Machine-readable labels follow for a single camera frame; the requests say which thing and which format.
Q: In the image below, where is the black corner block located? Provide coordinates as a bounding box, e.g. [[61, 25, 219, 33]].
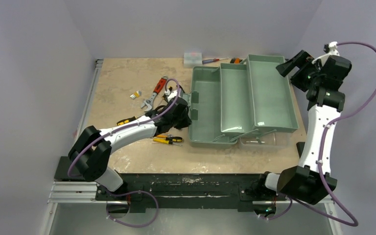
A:
[[54, 156, 85, 182], [296, 141, 305, 158]]

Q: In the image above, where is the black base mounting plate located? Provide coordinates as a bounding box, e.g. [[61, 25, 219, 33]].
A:
[[95, 173, 285, 217]]

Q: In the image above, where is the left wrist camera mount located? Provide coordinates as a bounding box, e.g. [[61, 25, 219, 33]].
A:
[[163, 86, 185, 103]]

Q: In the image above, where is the yellow black utility knife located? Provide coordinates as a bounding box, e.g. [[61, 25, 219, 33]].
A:
[[156, 134, 184, 142]]

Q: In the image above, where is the small yellow hex key set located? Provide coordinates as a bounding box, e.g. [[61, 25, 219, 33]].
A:
[[130, 91, 141, 99]]

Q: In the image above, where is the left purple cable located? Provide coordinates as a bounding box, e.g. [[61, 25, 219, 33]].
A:
[[67, 78, 181, 228]]

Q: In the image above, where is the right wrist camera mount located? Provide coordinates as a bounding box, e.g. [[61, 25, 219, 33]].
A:
[[311, 41, 340, 66]]

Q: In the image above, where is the red blue small screwdriver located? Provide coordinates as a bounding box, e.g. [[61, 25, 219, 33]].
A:
[[202, 57, 228, 65]]

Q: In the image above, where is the purple cable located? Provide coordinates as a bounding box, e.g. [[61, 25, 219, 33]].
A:
[[258, 41, 376, 228], [67, 78, 181, 228]]

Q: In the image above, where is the aluminium rail frame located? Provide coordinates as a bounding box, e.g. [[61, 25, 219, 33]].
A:
[[47, 58, 343, 235]]

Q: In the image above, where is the red adjustable wrench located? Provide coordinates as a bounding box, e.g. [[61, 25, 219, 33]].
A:
[[141, 75, 168, 112]]

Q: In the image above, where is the green plastic tool box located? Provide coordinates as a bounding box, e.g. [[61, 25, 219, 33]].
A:
[[188, 54, 299, 149]]

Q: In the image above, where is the left black corner block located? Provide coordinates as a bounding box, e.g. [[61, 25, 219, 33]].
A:
[[54, 156, 85, 182]]

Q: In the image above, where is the long black yellow screwdriver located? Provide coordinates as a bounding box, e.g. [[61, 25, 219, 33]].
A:
[[117, 116, 137, 126]]

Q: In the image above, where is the right black corner block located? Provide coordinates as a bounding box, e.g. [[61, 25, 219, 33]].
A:
[[296, 141, 305, 158]]

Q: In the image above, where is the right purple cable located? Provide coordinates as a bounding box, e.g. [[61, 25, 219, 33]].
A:
[[258, 41, 376, 228]]

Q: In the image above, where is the small clear parts box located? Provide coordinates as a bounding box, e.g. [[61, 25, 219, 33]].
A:
[[183, 51, 203, 69]]

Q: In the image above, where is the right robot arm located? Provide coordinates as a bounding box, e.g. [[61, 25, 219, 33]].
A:
[[255, 48, 352, 205]]

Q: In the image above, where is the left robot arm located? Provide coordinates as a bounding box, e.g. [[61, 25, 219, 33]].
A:
[[67, 97, 191, 200]]

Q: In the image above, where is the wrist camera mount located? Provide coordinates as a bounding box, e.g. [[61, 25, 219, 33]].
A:
[[163, 86, 185, 103], [311, 41, 340, 66]]

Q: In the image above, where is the yellow precision screwdriver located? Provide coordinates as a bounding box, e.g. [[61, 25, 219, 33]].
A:
[[152, 139, 181, 146]]

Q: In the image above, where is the orange black small tool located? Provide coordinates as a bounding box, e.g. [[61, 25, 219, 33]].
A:
[[230, 57, 243, 64]]

